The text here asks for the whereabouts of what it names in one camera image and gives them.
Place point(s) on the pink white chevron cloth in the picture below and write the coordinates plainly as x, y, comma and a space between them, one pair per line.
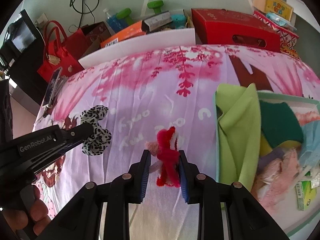
305, 118

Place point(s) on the white foam board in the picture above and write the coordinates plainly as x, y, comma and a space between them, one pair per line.
141, 44

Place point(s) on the red felt tote bag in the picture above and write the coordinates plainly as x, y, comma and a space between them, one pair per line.
61, 50

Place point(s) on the yellow carry box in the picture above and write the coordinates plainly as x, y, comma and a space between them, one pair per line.
279, 7

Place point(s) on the blue water bottle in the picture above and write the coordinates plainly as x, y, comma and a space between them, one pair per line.
115, 24

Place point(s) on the pink floral bed sheet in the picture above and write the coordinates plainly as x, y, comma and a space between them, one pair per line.
156, 90

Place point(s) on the green dumbbell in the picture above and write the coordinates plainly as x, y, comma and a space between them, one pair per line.
124, 15
156, 6

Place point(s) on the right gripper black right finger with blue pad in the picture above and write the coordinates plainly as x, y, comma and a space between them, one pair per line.
225, 211

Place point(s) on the red patterned gift box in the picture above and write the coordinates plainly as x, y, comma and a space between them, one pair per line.
288, 39

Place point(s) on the green yellow sponge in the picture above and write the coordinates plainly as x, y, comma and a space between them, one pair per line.
279, 127

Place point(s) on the black appliance with screen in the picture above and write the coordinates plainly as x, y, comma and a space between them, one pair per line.
18, 37

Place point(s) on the blue wet wipes pack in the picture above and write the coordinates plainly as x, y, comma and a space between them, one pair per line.
280, 21

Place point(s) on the lime green cloth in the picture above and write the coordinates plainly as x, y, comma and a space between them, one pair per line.
238, 127

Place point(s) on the smartphone on stand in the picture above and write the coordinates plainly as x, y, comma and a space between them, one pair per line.
54, 86

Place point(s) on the pink fluffy cloth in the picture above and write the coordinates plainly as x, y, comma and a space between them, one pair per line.
276, 173

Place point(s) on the green tissue pack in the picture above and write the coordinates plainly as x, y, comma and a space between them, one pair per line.
305, 194

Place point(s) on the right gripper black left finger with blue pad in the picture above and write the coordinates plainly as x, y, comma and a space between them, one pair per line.
81, 217

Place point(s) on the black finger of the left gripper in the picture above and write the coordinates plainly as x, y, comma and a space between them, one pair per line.
77, 134

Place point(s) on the dark red paper bag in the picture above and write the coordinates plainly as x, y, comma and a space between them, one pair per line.
95, 34

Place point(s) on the teal round object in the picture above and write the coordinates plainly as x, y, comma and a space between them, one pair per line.
178, 21

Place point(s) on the large red gift box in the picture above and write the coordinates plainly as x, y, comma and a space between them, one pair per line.
220, 26

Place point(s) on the light blue face mask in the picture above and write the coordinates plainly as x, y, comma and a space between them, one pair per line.
309, 153

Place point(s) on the orange cardboard box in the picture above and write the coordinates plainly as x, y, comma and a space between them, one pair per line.
143, 27

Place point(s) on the black white leopard scrunchie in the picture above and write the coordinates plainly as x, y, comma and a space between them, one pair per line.
96, 143

